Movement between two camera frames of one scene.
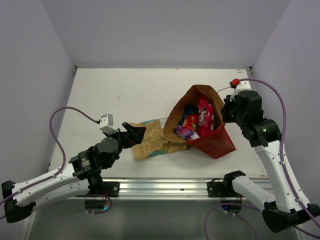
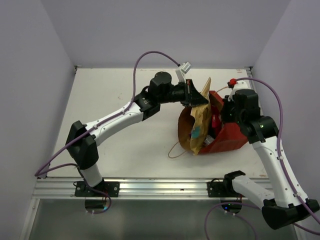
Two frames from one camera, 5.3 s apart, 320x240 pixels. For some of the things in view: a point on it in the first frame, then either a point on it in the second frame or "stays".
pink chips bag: [206, 121] -> [216, 121]
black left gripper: [135, 137] -> [191, 96]
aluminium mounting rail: [151, 188] stays
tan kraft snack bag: [153, 142] -> [201, 123]
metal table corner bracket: [76, 66] stays
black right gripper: [229, 102] stays
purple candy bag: [185, 133] -> [208, 139]
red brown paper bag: [216, 143] -> [231, 136]
